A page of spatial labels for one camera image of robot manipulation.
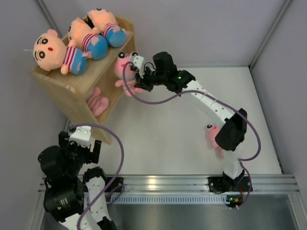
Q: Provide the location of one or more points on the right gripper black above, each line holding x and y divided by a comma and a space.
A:
141, 83

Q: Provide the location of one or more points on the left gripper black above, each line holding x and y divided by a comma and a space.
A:
65, 144

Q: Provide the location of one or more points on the pink striped plush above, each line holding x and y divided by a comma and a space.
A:
212, 131
97, 103
122, 59

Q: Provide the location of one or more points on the boy plush doll blue pants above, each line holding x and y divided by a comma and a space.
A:
87, 39

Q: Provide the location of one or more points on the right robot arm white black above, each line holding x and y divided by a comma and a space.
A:
232, 124

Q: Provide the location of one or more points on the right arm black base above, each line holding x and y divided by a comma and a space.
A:
222, 184

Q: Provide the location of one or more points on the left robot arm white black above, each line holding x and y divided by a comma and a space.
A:
73, 202

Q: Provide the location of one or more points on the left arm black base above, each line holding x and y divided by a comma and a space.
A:
118, 182

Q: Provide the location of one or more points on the wooden two-tier shelf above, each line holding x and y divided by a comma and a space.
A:
70, 91

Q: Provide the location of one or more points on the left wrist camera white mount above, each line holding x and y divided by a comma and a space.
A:
82, 136

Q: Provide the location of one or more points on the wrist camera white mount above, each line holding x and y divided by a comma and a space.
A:
82, 136
138, 64

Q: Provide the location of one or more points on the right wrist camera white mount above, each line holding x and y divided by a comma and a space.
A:
138, 64

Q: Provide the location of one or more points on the white slotted cable duct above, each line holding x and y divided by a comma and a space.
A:
168, 199

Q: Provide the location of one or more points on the aluminium mounting rail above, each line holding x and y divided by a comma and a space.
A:
261, 184

